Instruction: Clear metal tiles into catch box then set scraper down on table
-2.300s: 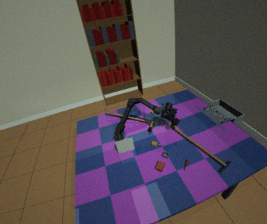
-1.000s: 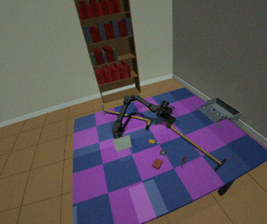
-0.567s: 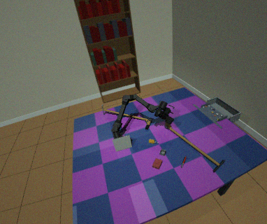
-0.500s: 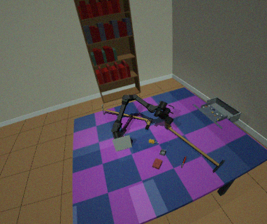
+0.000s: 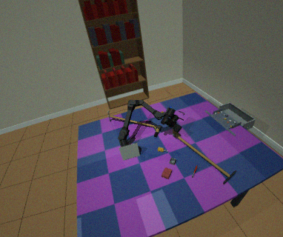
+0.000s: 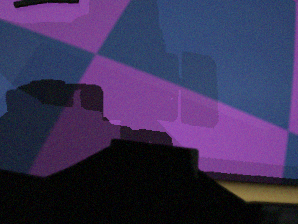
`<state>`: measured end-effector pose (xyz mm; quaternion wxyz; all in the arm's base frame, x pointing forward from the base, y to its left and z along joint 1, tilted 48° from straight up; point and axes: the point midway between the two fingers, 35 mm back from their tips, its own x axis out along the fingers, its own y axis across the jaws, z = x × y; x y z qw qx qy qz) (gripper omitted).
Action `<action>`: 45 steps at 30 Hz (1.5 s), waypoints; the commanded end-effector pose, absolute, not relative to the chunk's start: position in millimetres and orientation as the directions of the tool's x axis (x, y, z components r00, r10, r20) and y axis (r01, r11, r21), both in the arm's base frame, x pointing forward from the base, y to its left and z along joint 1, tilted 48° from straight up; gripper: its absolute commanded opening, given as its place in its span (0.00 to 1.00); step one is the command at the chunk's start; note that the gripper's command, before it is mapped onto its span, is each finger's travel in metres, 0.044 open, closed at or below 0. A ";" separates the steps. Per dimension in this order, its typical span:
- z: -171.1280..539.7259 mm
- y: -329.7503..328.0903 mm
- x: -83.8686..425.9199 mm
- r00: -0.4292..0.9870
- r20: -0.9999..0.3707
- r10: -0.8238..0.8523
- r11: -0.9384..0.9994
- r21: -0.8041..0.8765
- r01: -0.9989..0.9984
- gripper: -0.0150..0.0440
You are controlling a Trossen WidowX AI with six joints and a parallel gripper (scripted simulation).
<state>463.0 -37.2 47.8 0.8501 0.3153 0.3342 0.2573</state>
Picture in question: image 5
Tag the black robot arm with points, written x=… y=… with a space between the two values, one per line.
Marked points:
x=124 y=132

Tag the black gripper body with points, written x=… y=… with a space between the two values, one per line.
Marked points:
x=176 y=126

